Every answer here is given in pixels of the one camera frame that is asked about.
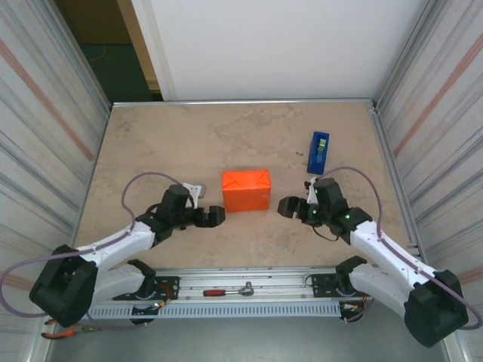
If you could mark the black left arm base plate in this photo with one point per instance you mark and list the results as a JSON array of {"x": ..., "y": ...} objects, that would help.
[{"x": 170, "y": 283}]

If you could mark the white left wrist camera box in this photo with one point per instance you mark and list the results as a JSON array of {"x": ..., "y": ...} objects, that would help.
[{"x": 196, "y": 190}]

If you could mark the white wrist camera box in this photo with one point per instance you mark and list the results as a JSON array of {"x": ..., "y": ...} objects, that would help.
[
  {"x": 196, "y": 190},
  {"x": 311, "y": 188}
]

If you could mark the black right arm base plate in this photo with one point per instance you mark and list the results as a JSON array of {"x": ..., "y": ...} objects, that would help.
[{"x": 324, "y": 283}]

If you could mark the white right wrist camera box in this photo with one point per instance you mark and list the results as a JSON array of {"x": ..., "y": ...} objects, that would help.
[{"x": 311, "y": 188}]

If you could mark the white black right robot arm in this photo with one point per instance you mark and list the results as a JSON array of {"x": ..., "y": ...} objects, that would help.
[{"x": 430, "y": 309}]

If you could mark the blue tape dispenser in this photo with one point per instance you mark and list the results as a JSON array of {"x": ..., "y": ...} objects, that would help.
[{"x": 317, "y": 154}]

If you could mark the orange wrapping paper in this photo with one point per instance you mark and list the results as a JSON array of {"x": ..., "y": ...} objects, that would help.
[{"x": 247, "y": 192}]

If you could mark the white door frame post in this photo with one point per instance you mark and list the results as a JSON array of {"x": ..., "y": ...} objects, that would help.
[{"x": 154, "y": 49}]

